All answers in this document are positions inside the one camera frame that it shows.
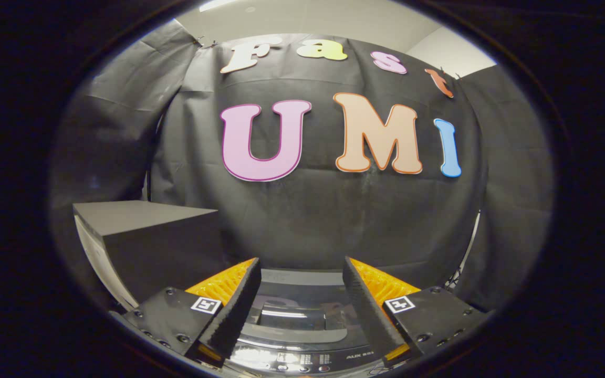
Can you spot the dark washing machine lid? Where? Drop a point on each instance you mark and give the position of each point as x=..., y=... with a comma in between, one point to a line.
x=294, y=317

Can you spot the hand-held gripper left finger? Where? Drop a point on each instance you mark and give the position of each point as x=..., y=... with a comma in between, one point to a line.
x=237, y=310

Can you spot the black tripod stand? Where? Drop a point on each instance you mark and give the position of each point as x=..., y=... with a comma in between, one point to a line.
x=462, y=262

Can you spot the black backdrop cloth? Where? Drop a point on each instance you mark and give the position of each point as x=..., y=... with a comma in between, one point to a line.
x=323, y=220

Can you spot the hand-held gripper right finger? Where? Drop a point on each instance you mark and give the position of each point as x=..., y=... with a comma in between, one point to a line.
x=371, y=315

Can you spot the dark and beige cabinet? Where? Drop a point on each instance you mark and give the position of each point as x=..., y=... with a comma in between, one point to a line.
x=166, y=247

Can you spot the grey washing machine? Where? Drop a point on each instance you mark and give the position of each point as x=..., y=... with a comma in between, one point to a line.
x=334, y=359

